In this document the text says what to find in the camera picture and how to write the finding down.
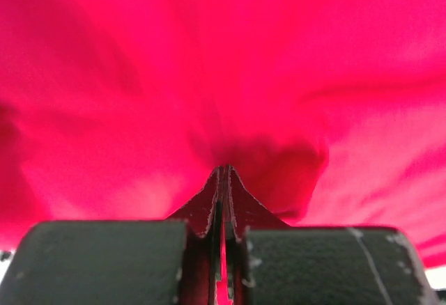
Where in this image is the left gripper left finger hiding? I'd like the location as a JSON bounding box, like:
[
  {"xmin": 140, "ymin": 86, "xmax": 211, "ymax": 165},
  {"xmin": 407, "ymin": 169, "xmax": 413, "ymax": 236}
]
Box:
[{"xmin": 1, "ymin": 168, "xmax": 223, "ymax": 304}]

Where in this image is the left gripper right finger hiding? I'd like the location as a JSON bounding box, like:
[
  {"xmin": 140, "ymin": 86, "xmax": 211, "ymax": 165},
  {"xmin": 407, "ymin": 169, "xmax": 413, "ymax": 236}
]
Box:
[{"xmin": 224, "ymin": 166, "xmax": 440, "ymax": 304}]

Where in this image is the red t shirt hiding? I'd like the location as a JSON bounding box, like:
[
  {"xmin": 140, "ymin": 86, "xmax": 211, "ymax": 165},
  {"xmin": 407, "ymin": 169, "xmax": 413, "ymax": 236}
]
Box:
[{"xmin": 0, "ymin": 0, "xmax": 446, "ymax": 269}]

